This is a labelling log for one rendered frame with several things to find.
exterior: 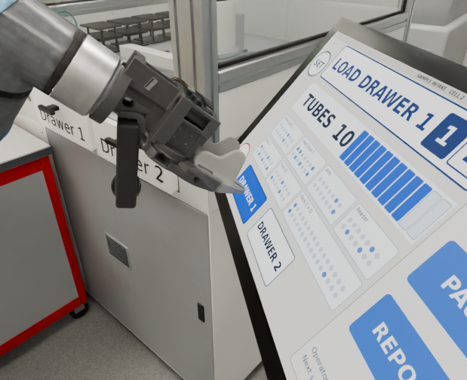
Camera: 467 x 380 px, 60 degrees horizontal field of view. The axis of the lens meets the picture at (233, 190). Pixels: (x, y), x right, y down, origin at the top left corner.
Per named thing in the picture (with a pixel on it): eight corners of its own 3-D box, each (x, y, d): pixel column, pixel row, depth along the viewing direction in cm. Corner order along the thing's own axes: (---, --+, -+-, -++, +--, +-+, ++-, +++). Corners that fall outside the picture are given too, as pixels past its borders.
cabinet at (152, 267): (218, 424, 127) (211, 217, 84) (53, 271, 184) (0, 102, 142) (360, 266, 187) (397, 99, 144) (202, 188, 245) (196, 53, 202)
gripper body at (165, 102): (226, 128, 45) (131, 60, 39) (180, 184, 47) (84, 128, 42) (216, 104, 51) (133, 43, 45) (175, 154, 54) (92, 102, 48)
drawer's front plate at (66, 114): (92, 151, 106) (84, 111, 100) (39, 123, 122) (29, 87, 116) (98, 149, 107) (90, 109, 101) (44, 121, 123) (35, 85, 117)
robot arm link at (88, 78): (43, 106, 40) (57, 81, 47) (86, 131, 42) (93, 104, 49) (83, 43, 37) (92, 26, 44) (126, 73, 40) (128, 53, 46)
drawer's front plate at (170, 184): (173, 195, 88) (168, 149, 82) (97, 154, 104) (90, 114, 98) (179, 191, 89) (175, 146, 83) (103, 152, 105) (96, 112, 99)
